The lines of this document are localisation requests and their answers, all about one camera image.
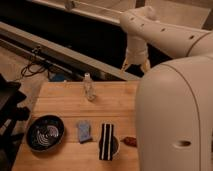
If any black cable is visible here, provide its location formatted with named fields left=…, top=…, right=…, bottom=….
left=20, top=61, right=51, bottom=78

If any clear plastic bottle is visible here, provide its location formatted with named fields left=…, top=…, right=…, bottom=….
left=83, top=73, right=96, bottom=101

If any red brown sausage toy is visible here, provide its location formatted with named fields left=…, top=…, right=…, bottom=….
left=122, top=137, right=137, bottom=147

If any metal rail frame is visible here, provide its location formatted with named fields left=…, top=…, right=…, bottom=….
left=0, top=21, right=139, bottom=81

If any black patterned bowl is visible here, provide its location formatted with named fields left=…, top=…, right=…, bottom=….
left=26, top=115, right=65, bottom=152

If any blue object on floor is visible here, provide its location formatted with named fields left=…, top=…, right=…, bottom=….
left=50, top=74, right=69, bottom=82

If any black equipment at left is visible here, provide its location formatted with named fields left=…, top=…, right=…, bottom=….
left=0, top=74, right=30, bottom=171

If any black white striped cloth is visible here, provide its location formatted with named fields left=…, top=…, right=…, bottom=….
left=99, top=123, right=114, bottom=161

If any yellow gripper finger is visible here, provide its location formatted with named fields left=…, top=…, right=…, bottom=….
left=121, top=60, right=130, bottom=71
left=140, top=60, right=151, bottom=73

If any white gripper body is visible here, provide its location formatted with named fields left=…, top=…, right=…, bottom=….
left=125, top=48, right=148, bottom=65

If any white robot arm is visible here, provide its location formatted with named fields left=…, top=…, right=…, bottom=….
left=120, top=6, right=213, bottom=171

